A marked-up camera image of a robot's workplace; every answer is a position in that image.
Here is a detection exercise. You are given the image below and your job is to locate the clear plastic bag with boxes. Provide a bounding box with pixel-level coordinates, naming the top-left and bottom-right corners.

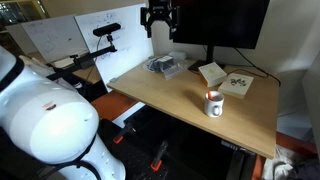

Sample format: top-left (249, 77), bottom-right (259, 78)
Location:
top-left (143, 50), bottom-right (188, 81)

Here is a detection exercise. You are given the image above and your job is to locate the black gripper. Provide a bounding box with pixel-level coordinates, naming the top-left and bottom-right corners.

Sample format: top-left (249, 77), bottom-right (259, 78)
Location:
top-left (140, 0), bottom-right (181, 41)

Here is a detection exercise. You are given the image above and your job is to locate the large white whiteboard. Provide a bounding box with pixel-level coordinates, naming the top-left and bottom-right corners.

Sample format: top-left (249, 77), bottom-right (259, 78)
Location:
top-left (74, 2), bottom-right (155, 93)

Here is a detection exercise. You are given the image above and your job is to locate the white crumpled cloth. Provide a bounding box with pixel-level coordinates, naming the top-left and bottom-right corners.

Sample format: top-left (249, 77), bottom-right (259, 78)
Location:
top-left (262, 145), bottom-right (320, 180)

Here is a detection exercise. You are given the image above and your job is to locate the thick white orange-spine book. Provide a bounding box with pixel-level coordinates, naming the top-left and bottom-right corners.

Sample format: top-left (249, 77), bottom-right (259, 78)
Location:
top-left (197, 61), bottom-right (228, 88)

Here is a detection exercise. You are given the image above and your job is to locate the wooden background table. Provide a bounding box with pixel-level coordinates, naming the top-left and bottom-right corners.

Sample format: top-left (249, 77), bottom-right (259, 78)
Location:
top-left (25, 49), bottom-right (102, 85)

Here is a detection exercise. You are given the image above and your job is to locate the black perforated robot table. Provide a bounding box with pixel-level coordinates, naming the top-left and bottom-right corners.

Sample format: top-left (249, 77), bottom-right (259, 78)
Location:
top-left (95, 105), bottom-right (258, 180)

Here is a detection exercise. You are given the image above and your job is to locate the black stereo camera bar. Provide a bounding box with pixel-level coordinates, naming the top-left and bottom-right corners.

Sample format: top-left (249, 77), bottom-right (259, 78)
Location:
top-left (92, 22), bottom-right (122, 38)

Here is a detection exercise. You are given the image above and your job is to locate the black desk control panel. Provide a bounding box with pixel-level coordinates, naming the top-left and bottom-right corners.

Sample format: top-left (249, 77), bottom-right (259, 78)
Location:
top-left (219, 139), bottom-right (258, 158)

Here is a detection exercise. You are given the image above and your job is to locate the thin white book black drawing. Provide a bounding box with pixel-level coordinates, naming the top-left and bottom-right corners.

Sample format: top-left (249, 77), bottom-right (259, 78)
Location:
top-left (217, 72), bottom-right (255, 100)

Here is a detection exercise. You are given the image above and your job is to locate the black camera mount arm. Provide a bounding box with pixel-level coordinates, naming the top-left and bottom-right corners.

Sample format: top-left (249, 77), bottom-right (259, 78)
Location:
top-left (45, 34), bottom-right (118, 82)

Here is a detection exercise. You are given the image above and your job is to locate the black clamp orange handle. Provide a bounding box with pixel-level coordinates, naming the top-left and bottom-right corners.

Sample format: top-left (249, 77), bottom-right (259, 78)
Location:
top-left (112, 121), bottom-right (135, 145)
top-left (150, 140), bottom-right (170, 173)

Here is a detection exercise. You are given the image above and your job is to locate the black computer monitor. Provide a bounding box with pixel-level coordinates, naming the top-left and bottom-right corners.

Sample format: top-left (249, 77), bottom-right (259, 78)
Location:
top-left (171, 0), bottom-right (271, 73)

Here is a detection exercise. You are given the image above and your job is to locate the small white whiteboard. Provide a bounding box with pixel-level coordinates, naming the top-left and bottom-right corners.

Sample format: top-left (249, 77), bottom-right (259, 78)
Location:
top-left (21, 14), bottom-right (90, 64)

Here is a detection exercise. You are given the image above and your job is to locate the white ceramic mug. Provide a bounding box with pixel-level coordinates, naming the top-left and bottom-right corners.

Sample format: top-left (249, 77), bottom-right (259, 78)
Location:
top-left (203, 90), bottom-right (225, 119)

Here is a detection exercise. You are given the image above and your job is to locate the black monitor cable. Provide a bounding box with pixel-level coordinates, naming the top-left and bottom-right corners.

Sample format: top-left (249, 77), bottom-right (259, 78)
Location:
top-left (232, 47), bottom-right (282, 87)

